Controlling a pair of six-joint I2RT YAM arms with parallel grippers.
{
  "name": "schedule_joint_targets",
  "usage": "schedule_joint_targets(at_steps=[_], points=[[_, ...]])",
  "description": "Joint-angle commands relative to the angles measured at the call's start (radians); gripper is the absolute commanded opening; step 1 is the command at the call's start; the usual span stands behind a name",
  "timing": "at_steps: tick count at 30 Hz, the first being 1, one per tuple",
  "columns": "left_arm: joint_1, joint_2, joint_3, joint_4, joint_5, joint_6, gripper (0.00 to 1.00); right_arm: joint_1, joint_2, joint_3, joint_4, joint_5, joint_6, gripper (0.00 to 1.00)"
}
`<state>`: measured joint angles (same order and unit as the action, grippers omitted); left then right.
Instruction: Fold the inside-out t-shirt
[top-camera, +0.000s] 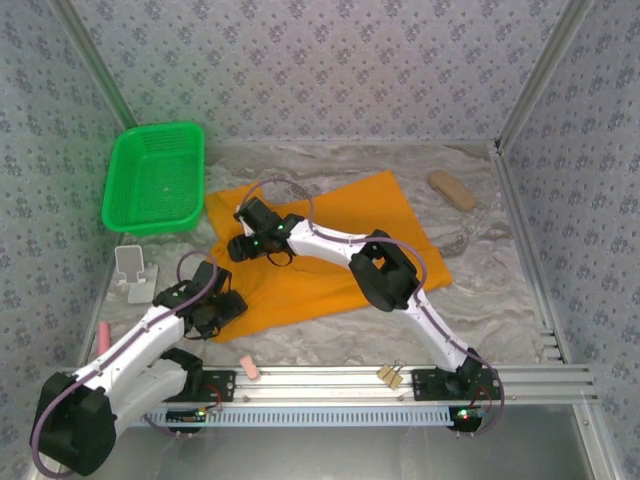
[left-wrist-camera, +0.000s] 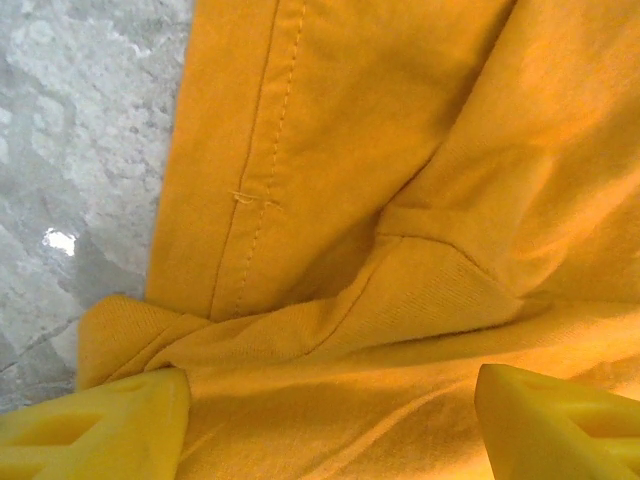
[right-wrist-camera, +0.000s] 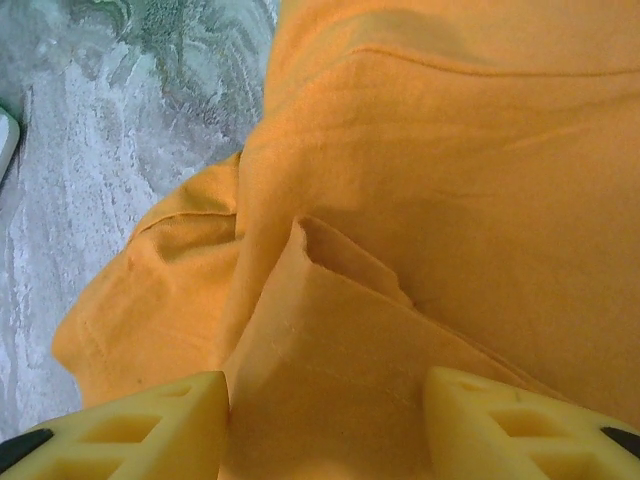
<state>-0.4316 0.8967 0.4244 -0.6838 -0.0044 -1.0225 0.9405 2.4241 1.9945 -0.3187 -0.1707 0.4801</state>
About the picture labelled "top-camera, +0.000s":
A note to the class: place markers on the orange t-shirt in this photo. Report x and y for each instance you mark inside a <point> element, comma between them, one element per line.
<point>350,210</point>

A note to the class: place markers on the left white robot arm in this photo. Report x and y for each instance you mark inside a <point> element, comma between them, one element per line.
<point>130,360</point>

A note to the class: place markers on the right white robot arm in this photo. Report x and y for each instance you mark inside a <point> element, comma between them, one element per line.
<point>430,325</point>

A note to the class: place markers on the pink eraser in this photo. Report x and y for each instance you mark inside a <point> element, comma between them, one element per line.
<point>248,366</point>

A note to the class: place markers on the white phone stand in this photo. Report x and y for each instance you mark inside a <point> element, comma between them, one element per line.
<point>131,262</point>

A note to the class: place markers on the pink toy microphone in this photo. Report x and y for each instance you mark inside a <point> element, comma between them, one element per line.
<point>103,337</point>

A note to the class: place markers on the green plastic basket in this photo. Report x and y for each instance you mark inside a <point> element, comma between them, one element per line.
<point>145,175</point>

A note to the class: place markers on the grey metal shelf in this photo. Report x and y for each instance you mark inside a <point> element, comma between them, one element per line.
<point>320,455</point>

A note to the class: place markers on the tan oval brush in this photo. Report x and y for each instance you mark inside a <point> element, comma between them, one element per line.
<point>452,191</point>

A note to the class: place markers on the gold binder clip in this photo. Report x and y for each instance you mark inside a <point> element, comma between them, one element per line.
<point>389,374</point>

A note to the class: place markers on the black electronic device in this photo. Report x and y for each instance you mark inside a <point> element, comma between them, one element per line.
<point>425,385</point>

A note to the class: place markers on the left black mount plate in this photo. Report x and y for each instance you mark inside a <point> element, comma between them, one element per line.
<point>220,387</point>

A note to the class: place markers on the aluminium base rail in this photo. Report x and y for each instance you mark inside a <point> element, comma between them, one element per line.
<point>320,382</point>

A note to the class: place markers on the aluminium side rail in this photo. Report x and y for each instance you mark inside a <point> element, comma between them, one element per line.
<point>529,250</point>

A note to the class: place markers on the aluminium frame post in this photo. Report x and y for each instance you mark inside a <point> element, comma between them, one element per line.
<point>548,65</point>

